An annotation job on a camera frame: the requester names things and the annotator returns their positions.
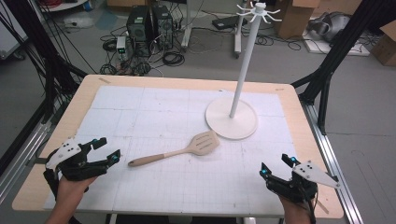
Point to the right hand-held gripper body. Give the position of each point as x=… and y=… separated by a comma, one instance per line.
x=311, y=174

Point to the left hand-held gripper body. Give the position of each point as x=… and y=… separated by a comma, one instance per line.
x=67, y=151

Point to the beige slotted spatula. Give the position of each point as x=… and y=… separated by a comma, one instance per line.
x=202, y=144

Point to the white hook rack stand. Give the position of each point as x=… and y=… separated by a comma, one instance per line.
x=246, y=62

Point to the person's right hand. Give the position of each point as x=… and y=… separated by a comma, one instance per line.
x=295, y=211

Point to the person's left hand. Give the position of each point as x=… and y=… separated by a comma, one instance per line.
x=70, y=193

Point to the white grid mat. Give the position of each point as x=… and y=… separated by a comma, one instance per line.
x=162, y=118

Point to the small grey power unit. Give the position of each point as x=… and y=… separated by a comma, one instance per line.
x=121, y=45

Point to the black computer tower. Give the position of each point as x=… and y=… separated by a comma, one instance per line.
x=138, y=25
x=162, y=25

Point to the white floor board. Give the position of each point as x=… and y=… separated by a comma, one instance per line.
x=358, y=49

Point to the white stand leg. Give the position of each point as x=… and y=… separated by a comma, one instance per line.
x=186, y=31
x=238, y=40

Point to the grey bag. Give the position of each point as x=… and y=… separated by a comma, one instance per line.
x=331, y=26

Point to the white round table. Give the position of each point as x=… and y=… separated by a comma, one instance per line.
x=65, y=4

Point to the brown cardboard box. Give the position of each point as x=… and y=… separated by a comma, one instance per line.
x=386, y=46
x=295, y=17

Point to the black flat device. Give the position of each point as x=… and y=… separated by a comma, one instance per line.
x=227, y=22

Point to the aluminium rail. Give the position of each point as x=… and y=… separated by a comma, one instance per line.
x=330, y=155
x=21, y=155

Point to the black frame strut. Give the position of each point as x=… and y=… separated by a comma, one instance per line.
x=43, y=53
x=342, y=46

